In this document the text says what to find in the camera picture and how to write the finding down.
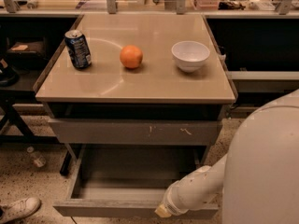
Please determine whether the blue soda can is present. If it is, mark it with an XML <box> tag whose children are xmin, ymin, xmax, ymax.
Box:
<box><xmin>64</xmin><ymin>30</ymin><xmax>92</xmax><ymax>69</ymax></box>

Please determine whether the white bowl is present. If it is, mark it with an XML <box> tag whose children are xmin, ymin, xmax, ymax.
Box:
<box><xmin>171</xmin><ymin>41</ymin><xmax>210</xmax><ymax>73</ymax></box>

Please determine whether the orange fruit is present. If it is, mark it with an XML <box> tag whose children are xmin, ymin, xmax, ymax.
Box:
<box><xmin>120</xmin><ymin>45</ymin><xmax>143</xmax><ymax>69</ymax></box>

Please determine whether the white sneaker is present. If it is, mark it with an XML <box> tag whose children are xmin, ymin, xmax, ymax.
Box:
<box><xmin>0</xmin><ymin>197</ymin><xmax>41</xmax><ymax>224</ymax></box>

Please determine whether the black table frame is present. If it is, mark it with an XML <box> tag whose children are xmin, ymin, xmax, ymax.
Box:
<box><xmin>0</xmin><ymin>91</ymin><xmax>71</xmax><ymax>176</ymax></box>

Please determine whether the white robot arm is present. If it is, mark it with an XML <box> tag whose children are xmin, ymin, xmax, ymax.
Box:
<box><xmin>155</xmin><ymin>90</ymin><xmax>299</xmax><ymax>224</ymax></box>

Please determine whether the grey top drawer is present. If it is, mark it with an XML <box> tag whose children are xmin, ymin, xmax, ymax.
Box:
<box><xmin>49</xmin><ymin>119</ymin><xmax>222</xmax><ymax>146</ymax></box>

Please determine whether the grey drawer cabinet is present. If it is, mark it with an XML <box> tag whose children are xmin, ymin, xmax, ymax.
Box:
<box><xmin>36</xmin><ymin>13</ymin><xmax>236</xmax><ymax>161</ymax></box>

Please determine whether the grey drawer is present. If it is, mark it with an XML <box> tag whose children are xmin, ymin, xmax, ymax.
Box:
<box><xmin>49</xmin><ymin>119</ymin><xmax>222</xmax><ymax>146</ymax></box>
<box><xmin>52</xmin><ymin>144</ymin><xmax>220</xmax><ymax>220</ymax></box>

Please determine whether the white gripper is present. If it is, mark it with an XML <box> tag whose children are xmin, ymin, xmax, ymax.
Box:
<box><xmin>155</xmin><ymin>184</ymin><xmax>189</xmax><ymax>218</ymax></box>

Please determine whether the clear plastic bottle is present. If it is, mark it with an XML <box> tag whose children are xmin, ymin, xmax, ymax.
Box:
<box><xmin>26</xmin><ymin>147</ymin><xmax>47</xmax><ymax>168</ymax></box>

